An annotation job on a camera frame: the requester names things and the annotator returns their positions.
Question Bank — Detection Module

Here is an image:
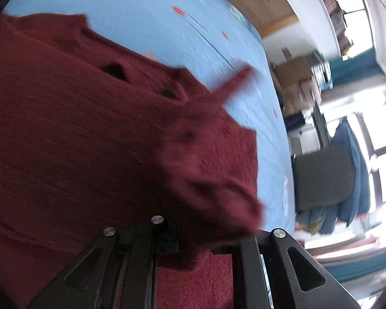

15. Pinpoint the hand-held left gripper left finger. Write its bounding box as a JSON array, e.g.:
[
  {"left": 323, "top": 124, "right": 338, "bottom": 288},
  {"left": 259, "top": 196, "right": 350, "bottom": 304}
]
[{"left": 27, "top": 216, "right": 181, "bottom": 309}]

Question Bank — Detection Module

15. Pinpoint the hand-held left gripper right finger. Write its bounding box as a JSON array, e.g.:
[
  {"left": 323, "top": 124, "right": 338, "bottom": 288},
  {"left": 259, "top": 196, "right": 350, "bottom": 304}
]
[{"left": 212, "top": 228, "right": 361, "bottom": 309}]

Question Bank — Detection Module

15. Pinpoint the dark red knit sweater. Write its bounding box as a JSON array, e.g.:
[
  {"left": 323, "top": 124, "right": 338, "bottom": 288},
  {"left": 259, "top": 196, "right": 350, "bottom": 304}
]
[{"left": 0, "top": 12, "right": 266, "bottom": 309}]

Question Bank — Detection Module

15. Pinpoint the teal cloth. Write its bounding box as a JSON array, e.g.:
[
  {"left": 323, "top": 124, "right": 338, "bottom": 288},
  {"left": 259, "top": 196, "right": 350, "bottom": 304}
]
[{"left": 322, "top": 248, "right": 386, "bottom": 285}]

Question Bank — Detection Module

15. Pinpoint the dark grey chair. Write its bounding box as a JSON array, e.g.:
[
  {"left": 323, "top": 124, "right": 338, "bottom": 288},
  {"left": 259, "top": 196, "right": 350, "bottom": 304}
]
[{"left": 292, "top": 142, "right": 356, "bottom": 213}]

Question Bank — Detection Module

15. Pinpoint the black backpack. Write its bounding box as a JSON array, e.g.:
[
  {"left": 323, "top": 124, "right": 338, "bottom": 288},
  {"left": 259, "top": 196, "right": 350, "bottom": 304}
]
[{"left": 282, "top": 111, "right": 307, "bottom": 133}]

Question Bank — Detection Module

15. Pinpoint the wooden drawer cabinet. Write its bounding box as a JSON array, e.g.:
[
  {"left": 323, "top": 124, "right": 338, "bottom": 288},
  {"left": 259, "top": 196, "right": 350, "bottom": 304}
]
[{"left": 273, "top": 56, "right": 322, "bottom": 114}]

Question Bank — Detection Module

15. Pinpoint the teal curtain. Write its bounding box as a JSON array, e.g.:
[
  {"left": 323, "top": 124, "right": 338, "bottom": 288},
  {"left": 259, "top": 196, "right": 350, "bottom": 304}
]
[{"left": 328, "top": 49, "right": 379, "bottom": 88}]

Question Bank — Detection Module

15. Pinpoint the bed with blue dinosaur sheet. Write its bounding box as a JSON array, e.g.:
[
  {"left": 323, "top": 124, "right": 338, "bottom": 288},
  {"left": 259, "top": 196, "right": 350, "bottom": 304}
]
[{"left": 2, "top": 0, "right": 298, "bottom": 242}]

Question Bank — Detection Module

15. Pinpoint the row of books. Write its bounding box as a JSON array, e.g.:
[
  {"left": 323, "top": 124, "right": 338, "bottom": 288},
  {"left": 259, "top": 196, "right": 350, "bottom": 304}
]
[{"left": 309, "top": 0, "right": 355, "bottom": 57}]

